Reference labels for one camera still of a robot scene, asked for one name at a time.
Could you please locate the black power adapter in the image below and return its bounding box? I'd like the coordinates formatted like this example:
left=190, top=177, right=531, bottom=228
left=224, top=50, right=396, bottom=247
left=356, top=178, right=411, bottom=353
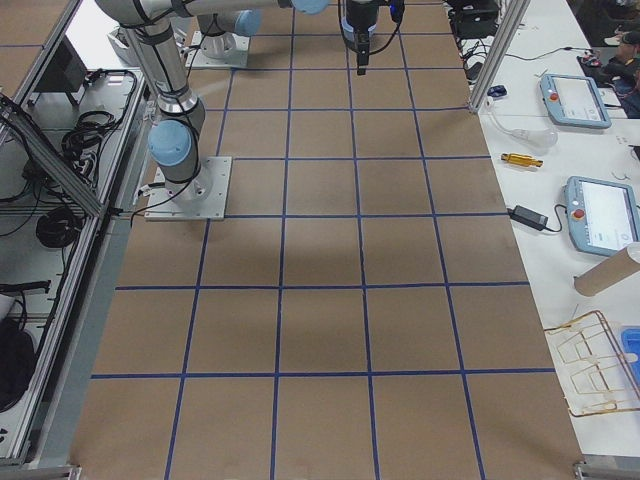
left=507, top=205, right=548, bottom=231

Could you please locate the gold wire rack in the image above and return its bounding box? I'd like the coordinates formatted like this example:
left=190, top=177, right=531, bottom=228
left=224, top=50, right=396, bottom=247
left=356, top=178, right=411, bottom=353
left=544, top=310, right=639, bottom=418

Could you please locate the black coiled cable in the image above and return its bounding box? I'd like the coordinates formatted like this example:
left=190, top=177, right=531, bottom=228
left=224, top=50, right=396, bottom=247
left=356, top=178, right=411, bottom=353
left=35, top=204, right=84, bottom=251

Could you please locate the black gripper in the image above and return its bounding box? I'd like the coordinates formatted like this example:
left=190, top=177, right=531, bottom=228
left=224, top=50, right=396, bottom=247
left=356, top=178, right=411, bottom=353
left=340, top=0, right=405, bottom=76

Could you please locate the teach pendant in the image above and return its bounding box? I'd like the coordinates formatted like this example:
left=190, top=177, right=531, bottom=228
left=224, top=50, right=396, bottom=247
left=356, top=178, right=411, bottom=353
left=564, top=176, right=639, bottom=257
left=539, top=74, right=611, bottom=130

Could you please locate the blue plastic tray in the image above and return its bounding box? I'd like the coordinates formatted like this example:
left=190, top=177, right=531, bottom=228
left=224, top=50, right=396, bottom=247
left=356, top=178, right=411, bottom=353
left=620, top=326, right=640, bottom=384

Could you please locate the far teach pendant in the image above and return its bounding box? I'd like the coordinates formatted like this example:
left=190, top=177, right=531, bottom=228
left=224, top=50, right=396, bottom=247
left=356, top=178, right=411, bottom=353
left=539, top=74, right=611, bottom=130

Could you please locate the cardboard tube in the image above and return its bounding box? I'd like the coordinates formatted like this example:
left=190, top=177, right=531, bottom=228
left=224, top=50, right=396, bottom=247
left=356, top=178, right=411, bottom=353
left=574, top=242, right=639, bottom=297

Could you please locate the aluminium frame post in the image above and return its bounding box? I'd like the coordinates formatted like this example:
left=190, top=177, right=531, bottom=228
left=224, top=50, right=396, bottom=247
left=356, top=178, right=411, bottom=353
left=468, top=0, right=530, bottom=114

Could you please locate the near teach pendant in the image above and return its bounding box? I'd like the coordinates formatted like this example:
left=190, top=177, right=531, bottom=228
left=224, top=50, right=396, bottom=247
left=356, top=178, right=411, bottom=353
left=564, top=176, right=639, bottom=257

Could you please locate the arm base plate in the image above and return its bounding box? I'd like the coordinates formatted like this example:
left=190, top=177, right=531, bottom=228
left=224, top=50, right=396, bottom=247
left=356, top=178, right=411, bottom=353
left=185, top=30, right=251, bottom=69
left=143, top=156, right=232, bottom=221

